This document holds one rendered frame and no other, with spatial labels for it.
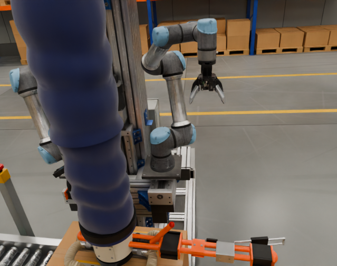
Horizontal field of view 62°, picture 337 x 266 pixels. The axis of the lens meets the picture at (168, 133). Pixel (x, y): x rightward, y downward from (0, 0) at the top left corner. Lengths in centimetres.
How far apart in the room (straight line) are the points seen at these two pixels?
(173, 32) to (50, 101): 57
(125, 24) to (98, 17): 75
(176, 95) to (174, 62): 18
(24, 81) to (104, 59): 88
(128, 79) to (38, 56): 87
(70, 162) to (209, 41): 66
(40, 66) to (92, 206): 49
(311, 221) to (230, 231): 74
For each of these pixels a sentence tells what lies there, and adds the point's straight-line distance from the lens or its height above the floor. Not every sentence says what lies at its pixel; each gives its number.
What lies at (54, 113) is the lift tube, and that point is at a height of 171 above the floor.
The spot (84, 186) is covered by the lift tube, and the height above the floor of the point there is 144.
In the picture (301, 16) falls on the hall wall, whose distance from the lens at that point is 985.
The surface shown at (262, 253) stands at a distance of 119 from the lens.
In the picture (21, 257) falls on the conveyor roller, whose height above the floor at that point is 55.
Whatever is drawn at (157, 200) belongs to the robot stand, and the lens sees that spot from 161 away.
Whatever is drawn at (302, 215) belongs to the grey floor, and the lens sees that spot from 300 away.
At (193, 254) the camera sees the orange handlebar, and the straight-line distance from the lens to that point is 120.
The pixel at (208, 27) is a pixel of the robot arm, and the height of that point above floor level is 185.
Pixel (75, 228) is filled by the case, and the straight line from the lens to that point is 157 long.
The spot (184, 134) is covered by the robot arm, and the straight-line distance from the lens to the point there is 159.
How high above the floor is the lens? 202
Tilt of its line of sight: 29 degrees down
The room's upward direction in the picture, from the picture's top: 4 degrees counter-clockwise
